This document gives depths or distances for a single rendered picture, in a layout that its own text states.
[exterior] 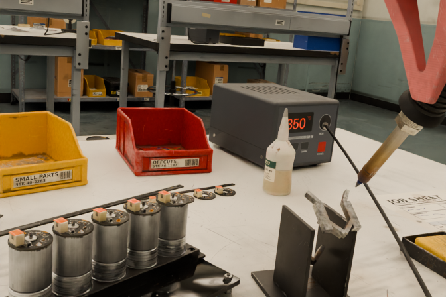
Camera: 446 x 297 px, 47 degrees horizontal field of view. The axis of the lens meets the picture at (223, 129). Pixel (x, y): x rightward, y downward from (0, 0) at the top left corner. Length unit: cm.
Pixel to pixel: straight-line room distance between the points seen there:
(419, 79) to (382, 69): 599
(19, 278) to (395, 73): 591
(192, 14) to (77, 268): 255
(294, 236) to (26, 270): 18
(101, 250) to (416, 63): 22
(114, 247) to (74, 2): 230
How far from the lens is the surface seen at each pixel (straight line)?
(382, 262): 48
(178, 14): 279
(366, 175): 32
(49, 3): 258
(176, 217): 38
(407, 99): 28
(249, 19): 301
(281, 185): 59
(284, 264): 39
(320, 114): 69
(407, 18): 27
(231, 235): 48
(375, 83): 633
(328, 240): 40
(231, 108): 72
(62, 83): 439
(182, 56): 290
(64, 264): 34
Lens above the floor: 95
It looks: 13 degrees down
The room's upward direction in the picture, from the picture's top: 5 degrees clockwise
